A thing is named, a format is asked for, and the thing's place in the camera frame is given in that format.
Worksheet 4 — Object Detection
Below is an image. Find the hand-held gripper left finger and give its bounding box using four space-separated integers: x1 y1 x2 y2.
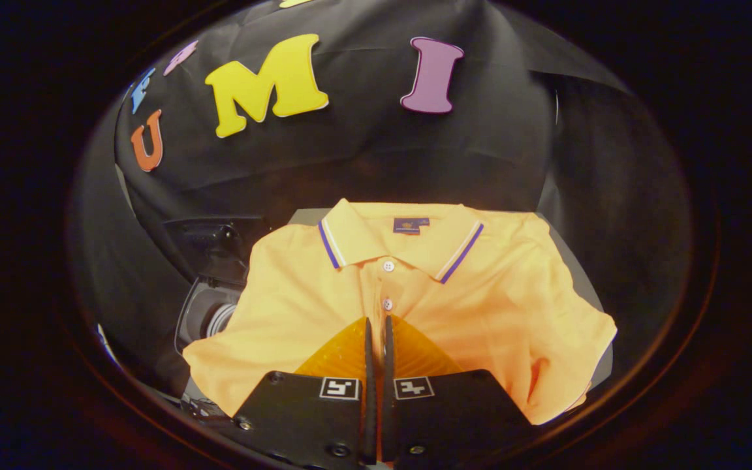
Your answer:
231 317 378 469

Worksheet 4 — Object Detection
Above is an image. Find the yellow polo shirt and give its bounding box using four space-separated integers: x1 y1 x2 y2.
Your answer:
182 198 618 426

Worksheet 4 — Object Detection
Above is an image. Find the dark washing machine lid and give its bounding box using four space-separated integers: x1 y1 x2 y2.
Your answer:
163 217 267 283

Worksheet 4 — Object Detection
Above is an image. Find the black backdrop cloth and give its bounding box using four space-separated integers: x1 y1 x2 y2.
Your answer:
69 0 693 392

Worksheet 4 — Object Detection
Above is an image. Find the dark grey washing machine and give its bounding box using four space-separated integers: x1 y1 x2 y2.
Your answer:
163 217 267 358

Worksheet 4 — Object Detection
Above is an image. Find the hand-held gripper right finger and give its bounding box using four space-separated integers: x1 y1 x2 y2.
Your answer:
381 315 535 470

